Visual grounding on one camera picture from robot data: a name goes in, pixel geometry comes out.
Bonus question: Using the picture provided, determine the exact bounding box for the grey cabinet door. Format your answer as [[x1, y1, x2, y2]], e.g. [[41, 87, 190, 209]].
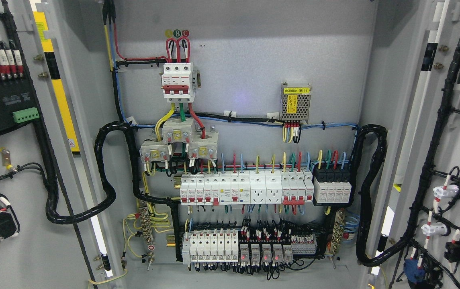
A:
[[0, 0, 106, 289], [356, 0, 460, 289]]

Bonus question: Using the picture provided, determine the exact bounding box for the current transformer group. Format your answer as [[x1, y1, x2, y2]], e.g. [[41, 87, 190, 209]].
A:
[[140, 118, 219, 165]]

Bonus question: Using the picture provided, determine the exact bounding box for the white socket breaker row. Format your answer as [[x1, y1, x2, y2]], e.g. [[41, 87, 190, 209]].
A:
[[180, 170, 315, 206]]

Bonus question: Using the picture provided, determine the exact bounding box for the metal mesh power supply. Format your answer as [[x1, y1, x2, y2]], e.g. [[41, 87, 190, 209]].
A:
[[280, 82, 312, 121]]

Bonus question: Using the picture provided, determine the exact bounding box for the red main circuit breaker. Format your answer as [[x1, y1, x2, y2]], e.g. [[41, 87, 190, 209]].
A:
[[161, 63, 199, 104]]

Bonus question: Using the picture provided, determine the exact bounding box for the lower white breaker row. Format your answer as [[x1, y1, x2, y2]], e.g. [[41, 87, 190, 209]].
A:
[[182, 229, 239, 267]]

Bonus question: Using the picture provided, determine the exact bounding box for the relay terminal row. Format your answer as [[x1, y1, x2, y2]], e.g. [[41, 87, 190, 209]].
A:
[[237, 218, 317, 273]]

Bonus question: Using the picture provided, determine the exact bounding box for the black surge protector block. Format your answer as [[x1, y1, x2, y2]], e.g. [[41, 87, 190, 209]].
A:
[[313, 166, 352, 208]]

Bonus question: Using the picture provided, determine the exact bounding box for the black cable conduit left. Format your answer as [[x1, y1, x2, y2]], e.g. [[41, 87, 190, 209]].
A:
[[45, 120, 180, 224]]

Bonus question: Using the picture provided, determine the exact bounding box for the yellow terminal post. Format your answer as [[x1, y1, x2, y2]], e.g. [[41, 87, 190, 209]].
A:
[[0, 147, 18, 172]]

